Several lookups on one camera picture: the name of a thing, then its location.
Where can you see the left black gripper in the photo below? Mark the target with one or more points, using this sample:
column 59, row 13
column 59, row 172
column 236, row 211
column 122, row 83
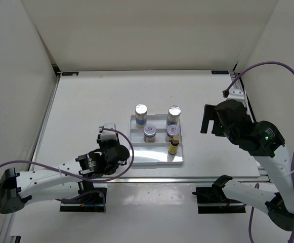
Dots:
column 101, row 143

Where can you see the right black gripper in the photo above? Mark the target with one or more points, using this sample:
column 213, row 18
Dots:
column 210, row 114

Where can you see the blue label shaker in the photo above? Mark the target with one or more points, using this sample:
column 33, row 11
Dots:
column 141, row 115
column 173, row 115

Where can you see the red cap jar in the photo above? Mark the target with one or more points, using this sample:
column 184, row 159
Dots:
column 172, row 130
column 149, row 133

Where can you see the yellow small bottle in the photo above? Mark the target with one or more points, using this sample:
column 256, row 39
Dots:
column 173, row 148

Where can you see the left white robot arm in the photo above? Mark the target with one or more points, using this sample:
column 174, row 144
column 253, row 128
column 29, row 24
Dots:
column 83, row 166

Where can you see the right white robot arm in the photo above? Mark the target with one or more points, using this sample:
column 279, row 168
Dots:
column 263, row 141

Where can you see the white divided tray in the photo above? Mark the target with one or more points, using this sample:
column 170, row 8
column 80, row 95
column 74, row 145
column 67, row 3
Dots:
column 155, row 153

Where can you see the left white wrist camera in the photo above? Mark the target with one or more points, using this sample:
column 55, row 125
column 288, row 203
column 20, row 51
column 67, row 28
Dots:
column 107, row 133

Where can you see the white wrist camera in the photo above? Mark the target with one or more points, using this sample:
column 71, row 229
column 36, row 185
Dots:
column 107, row 133
column 236, row 94

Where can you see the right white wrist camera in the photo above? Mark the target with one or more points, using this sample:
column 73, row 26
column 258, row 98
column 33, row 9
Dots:
column 236, row 94

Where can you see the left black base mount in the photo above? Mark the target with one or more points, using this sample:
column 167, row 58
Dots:
column 92, row 201

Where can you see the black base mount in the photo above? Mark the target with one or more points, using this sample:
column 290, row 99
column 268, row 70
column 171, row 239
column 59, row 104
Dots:
column 209, row 203
column 92, row 201

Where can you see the aluminium front rail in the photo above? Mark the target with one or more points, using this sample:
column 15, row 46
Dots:
column 149, row 179

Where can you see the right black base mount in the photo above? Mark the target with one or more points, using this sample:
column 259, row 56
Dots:
column 209, row 203

